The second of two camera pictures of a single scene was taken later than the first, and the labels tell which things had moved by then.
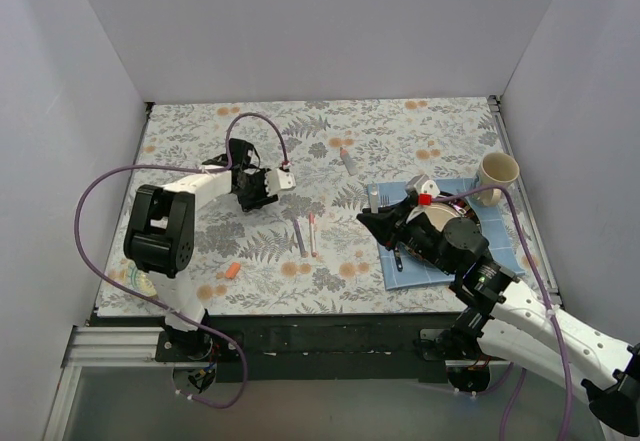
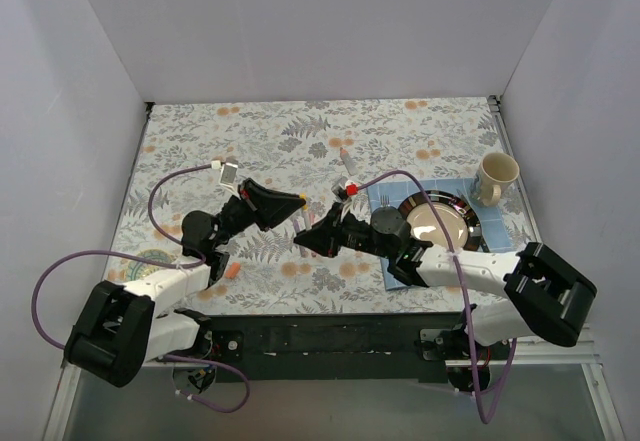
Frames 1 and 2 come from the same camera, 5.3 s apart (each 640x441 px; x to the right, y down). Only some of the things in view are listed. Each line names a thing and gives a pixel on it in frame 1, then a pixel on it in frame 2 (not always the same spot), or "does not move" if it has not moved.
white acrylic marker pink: (311, 218) does not move
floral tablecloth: (309, 253) does not move
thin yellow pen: (374, 202) -> (306, 215)
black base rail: (299, 348) does not move
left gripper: (251, 193) -> (248, 199)
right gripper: (395, 226) -> (341, 231)
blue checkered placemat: (493, 228) does not move
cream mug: (496, 169) does not move
